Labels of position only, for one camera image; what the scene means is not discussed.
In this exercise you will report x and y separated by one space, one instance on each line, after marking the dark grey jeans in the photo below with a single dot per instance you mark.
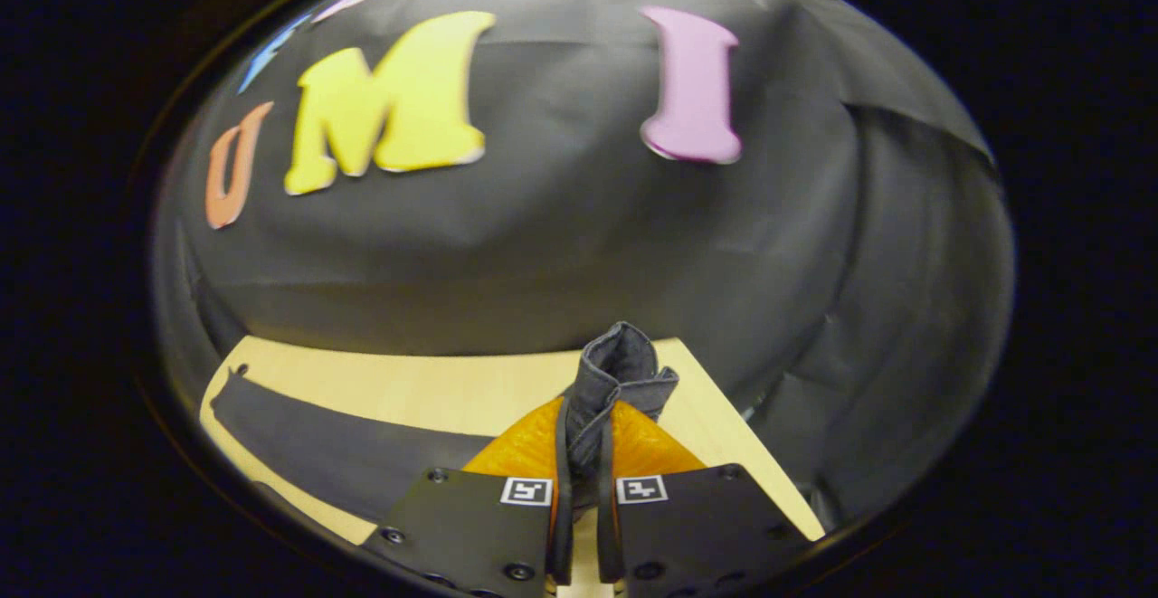
362 453

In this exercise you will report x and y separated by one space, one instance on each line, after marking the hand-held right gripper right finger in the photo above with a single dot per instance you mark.
697 526

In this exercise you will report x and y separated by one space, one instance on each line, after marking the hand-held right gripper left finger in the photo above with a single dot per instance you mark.
470 526

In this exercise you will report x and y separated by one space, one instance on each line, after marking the black backdrop cloth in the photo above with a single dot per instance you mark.
561 245

